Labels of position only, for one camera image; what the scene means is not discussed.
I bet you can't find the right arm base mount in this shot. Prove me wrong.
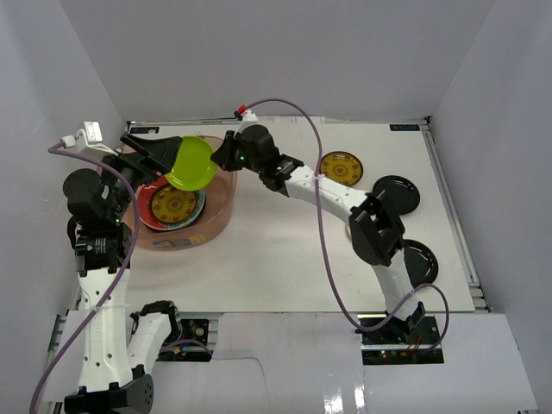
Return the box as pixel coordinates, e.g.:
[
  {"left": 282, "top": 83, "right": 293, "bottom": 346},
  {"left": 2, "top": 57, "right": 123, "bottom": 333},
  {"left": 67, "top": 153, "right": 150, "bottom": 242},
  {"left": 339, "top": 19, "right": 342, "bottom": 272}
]
[{"left": 358, "top": 316, "right": 444, "bottom": 366}]

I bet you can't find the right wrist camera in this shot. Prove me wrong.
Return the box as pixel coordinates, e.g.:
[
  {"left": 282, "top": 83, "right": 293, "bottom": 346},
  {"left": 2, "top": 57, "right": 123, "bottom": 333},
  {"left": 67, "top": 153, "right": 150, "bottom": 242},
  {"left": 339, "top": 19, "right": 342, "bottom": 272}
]
[{"left": 234, "top": 105, "right": 259, "bottom": 134}]

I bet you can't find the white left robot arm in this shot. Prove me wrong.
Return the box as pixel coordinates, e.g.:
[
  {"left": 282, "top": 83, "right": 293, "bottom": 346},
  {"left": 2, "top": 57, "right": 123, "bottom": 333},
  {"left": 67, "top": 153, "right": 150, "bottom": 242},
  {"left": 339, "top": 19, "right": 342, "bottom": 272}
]
[{"left": 63, "top": 135, "right": 183, "bottom": 413}]

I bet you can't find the red plate with teal flower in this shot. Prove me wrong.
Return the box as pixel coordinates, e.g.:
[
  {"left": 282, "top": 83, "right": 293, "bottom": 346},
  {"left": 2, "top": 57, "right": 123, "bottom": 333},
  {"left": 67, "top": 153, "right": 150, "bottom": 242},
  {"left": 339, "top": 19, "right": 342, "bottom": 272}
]
[{"left": 135, "top": 174, "right": 206, "bottom": 230}]

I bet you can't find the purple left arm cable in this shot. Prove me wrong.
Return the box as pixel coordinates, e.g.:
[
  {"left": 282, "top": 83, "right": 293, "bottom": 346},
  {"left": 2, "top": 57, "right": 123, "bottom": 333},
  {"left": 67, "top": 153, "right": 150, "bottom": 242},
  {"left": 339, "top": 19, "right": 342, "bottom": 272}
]
[{"left": 29, "top": 144, "right": 212, "bottom": 414}]

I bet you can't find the pink translucent plastic bin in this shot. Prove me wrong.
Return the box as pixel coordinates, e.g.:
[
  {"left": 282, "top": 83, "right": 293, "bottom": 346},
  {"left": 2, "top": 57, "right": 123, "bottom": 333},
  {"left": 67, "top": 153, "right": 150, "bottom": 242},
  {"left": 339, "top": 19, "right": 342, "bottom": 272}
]
[{"left": 137, "top": 135, "right": 237, "bottom": 251}]

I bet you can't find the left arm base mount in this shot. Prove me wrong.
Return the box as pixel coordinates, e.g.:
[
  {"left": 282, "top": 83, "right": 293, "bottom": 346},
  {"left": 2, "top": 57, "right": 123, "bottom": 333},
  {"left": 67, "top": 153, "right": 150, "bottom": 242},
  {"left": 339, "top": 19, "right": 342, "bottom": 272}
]
[{"left": 129, "top": 317, "right": 221, "bottom": 361}]

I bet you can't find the lime green plate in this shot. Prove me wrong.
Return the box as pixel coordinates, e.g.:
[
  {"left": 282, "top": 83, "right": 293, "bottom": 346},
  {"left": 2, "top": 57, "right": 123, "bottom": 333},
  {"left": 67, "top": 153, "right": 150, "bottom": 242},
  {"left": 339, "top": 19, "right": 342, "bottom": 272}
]
[{"left": 165, "top": 136, "right": 217, "bottom": 191}]

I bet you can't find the yellow patterned plate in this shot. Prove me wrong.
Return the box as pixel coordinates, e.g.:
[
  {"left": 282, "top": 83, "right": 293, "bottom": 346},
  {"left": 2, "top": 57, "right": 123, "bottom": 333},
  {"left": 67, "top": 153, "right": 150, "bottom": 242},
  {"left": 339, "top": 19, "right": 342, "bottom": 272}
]
[
  {"left": 149, "top": 184, "right": 201, "bottom": 225},
  {"left": 319, "top": 151, "right": 364, "bottom": 186}
]

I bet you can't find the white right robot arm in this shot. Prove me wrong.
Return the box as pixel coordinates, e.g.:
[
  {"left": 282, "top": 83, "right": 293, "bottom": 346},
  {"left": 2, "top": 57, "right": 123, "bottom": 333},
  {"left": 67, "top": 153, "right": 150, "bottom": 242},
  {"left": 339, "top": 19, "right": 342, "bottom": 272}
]
[{"left": 210, "top": 125, "right": 425, "bottom": 344}]

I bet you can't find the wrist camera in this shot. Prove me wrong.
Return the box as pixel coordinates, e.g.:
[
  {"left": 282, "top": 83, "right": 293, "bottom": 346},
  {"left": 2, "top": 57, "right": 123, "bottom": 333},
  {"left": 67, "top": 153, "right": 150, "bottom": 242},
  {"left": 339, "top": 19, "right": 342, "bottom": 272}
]
[
  {"left": 234, "top": 105, "right": 259, "bottom": 134},
  {"left": 61, "top": 121, "right": 117, "bottom": 158}
]

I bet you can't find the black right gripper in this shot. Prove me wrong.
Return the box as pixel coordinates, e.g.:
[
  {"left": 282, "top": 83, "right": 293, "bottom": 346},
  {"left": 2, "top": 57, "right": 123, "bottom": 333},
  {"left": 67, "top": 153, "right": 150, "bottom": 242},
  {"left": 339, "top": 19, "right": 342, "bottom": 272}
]
[{"left": 211, "top": 131, "right": 264, "bottom": 176}]

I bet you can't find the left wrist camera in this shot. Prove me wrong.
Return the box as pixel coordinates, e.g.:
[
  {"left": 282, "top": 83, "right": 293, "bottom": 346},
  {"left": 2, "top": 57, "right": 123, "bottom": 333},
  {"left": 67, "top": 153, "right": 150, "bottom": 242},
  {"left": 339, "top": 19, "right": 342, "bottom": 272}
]
[{"left": 61, "top": 121, "right": 117, "bottom": 158}]

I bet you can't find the blue-green glazed plate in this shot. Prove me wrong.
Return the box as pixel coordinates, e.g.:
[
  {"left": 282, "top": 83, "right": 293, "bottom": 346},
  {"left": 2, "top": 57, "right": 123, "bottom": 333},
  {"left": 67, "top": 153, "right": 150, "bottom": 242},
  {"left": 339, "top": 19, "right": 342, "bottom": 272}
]
[{"left": 149, "top": 191, "right": 206, "bottom": 231}]

